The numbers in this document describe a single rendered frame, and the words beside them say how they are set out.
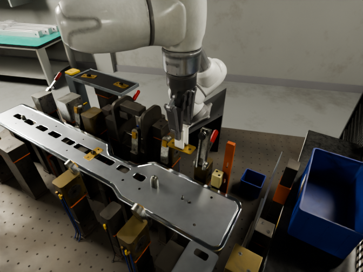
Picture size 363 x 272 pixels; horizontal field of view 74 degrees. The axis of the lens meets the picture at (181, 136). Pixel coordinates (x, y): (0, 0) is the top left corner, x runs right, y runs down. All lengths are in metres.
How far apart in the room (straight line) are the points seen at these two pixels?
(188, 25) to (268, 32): 3.39
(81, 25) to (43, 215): 1.08
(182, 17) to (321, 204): 0.76
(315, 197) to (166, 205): 0.53
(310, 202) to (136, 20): 0.79
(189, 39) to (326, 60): 3.71
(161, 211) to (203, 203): 0.15
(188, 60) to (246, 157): 1.09
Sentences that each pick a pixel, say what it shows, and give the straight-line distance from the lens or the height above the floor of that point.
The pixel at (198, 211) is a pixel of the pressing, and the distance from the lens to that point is 0.88.
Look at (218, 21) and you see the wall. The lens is 3.83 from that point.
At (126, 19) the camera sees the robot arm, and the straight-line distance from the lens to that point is 0.48.
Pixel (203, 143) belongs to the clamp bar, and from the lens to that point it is 0.90.
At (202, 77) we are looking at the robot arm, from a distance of 1.43.
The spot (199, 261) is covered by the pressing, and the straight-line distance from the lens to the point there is 0.80.
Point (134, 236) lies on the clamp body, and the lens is 0.79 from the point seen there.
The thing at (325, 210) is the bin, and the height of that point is 1.03.
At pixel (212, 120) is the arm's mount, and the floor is 0.93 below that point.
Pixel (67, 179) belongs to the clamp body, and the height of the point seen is 1.05.
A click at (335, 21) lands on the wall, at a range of 4.01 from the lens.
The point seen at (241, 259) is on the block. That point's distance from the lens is 0.75.
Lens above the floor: 1.73
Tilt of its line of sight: 38 degrees down
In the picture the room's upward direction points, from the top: straight up
